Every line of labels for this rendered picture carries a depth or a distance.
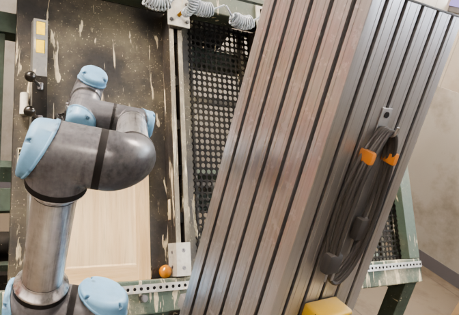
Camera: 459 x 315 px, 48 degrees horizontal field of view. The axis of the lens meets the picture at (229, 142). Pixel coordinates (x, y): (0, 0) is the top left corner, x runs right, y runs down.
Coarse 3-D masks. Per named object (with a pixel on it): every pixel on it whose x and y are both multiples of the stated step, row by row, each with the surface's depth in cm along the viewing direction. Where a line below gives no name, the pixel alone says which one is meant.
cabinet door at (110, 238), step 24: (96, 192) 190; (120, 192) 194; (144, 192) 199; (96, 216) 188; (120, 216) 193; (144, 216) 197; (72, 240) 181; (96, 240) 186; (120, 240) 191; (144, 240) 195; (72, 264) 180; (96, 264) 184; (120, 264) 189; (144, 264) 193
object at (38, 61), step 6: (36, 18) 188; (36, 36) 187; (42, 36) 188; (36, 54) 186; (42, 54) 187; (36, 60) 185; (42, 60) 186; (36, 66) 185; (42, 66) 186; (36, 72) 184; (42, 72) 186; (30, 84) 185; (30, 90) 185; (30, 96) 184; (30, 102) 183; (30, 120) 181; (30, 198) 174
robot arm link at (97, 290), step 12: (96, 276) 122; (72, 288) 117; (84, 288) 115; (96, 288) 117; (108, 288) 119; (120, 288) 121; (72, 300) 114; (84, 300) 114; (96, 300) 113; (108, 300) 115; (120, 300) 117; (72, 312) 113; (84, 312) 114; (96, 312) 113; (108, 312) 114; (120, 312) 116
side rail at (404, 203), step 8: (408, 176) 280; (400, 184) 275; (408, 184) 279; (400, 192) 275; (408, 192) 277; (400, 200) 274; (408, 200) 276; (400, 208) 274; (408, 208) 275; (400, 216) 274; (408, 216) 273; (400, 224) 273; (408, 224) 272; (400, 232) 273; (408, 232) 271; (400, 240) 273; (408, 240) 269; (416, 240) 273; (408, 248) 268; (416, 248) 271; (408, 256) 268; (416, 256) 270
